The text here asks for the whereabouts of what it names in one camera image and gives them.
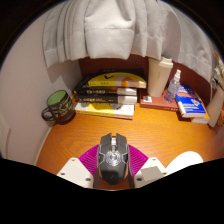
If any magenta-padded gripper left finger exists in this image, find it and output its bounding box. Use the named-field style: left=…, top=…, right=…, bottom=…
left=56, top=143, right=101, bottom=190

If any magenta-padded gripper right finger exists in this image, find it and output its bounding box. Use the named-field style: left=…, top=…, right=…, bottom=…
left=127, top=143, right=168, bottom=189

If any dark grey computer mouse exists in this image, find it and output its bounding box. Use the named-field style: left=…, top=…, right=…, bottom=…
left=96, top=132, right=130, bottom=186

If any round white yellow mouse pad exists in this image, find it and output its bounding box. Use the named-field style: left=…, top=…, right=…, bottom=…
left=165, top=150, right=204, bottom=176

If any dark mug with green inside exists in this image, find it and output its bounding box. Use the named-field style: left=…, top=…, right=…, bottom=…
left=40, top=89, right=76, bottom=125

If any dark red book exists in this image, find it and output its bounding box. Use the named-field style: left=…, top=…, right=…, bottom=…
left=139, top=88, right=180, bottom=112

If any yellow and white book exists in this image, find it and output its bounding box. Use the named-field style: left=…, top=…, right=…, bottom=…
left=74, top=101, right=135, bottom=120

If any orange and white book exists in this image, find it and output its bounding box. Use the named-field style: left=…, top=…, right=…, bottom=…
left=189, top=96, right=212, bottom=125

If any thick black book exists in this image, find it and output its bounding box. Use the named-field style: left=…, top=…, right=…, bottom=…
left=76, top=93, right=138, bottom=105

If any blue and white book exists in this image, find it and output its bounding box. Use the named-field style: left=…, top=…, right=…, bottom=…
left=174, top=84, right=208, bottom=119

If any thin black book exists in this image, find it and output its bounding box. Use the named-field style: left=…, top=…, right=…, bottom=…
left=74, top=87, right=138, bottom=97

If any clear spray bottle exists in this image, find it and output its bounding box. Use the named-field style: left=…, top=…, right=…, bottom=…
left=164, top=68, right=182, bottom=104

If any white pitcher vase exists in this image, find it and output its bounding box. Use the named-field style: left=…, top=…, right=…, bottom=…
left=207, top=84, right=224, bottom=128

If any beige tumbler with lid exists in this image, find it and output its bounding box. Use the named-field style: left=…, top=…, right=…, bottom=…
left=146, top=56, right=174, bottom=98

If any black and yellow book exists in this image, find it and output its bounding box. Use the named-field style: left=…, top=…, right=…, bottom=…
left=73, top=68, right=148, bottom=93

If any white curtain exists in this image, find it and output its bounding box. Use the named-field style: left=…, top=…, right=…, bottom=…
left=42, top=0, right=214, bottom=81

